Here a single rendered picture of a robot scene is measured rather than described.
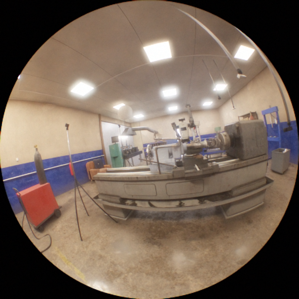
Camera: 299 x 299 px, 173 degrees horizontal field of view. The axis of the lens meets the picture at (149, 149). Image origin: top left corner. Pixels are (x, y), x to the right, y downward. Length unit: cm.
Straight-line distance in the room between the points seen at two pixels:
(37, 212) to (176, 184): 253
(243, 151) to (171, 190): 104
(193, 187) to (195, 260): 90
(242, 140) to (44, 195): 343
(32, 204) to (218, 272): 276
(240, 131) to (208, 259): 148
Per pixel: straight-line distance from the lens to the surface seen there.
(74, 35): 248
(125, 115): 479
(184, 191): 127
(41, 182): 266
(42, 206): 251
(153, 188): 130
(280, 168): 339
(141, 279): 127
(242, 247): 148
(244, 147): 144
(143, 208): 132
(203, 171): 105
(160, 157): 130
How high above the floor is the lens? 121
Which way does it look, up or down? 3 degrees down
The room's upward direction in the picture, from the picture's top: 9 degrees counter-clockwise
